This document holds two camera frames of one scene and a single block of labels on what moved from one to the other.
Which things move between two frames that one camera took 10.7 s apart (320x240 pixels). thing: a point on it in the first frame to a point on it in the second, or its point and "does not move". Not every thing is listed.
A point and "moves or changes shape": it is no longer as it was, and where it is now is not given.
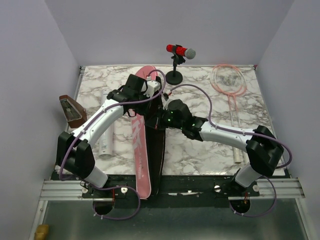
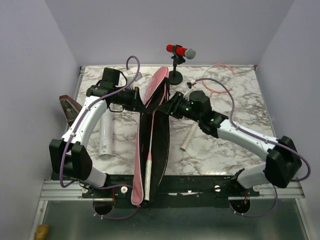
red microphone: x=190 y=53 does not move
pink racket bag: x=151 y=146 moves or changes shape
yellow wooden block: x=42 y=231 does not move
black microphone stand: x=174 y=77 does not move
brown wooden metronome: x=74 y=113 does not move
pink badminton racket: x=228 y=79 to x=156 y=92
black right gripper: x=155 y=120 to x=165 y=107
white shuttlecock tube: x=105 y=147 does not move
